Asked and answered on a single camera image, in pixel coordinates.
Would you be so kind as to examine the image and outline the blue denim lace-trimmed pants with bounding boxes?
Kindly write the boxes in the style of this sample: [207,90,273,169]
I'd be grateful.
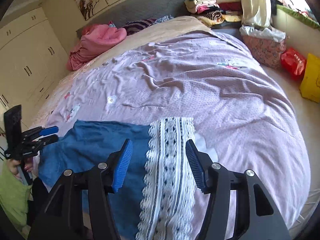
[38,117,195,239]

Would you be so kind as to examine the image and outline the left hand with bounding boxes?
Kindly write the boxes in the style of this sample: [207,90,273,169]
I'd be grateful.
[7,157,33,179]

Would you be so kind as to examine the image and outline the pink floral bed mat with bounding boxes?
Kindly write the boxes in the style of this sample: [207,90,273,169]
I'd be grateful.
[28,62,94,128]

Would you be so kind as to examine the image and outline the lilac patterned bed quilt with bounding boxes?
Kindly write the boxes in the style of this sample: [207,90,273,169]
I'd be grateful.
[47,31,310,239]

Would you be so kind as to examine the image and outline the cream built-in wardrobe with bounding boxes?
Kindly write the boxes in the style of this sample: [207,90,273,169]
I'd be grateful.
[1,8,67,128]

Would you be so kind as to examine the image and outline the pink crumpled blanket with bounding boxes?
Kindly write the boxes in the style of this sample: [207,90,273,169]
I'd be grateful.
[66,24,127,71]

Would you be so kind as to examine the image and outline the yellow shopping bag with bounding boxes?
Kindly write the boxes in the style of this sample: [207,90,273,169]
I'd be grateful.
[299,53,320,103]

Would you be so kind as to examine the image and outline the red plastic bag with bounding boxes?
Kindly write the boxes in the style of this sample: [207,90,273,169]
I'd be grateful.
[280,47,307,81]

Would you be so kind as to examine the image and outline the floral fabric bag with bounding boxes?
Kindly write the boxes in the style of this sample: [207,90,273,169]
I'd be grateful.
[239,25,286,69]

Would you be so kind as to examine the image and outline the striped dark pillow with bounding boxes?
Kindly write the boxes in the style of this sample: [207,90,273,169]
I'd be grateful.
[123,18,156,36]

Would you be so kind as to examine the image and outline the cream window curtain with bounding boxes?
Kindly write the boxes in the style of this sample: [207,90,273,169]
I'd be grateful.
[241,0,271,28]

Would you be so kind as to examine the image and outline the pile of folded clothes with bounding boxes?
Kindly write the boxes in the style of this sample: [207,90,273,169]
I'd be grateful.
[184,0,243,29]

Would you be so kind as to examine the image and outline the grey quilted headboard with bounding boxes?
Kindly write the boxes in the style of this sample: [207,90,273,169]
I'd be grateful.
[76,0,189,38]

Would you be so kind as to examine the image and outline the green windowsill cushion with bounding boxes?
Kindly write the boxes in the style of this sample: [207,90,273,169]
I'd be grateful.
[277,4,319,29]

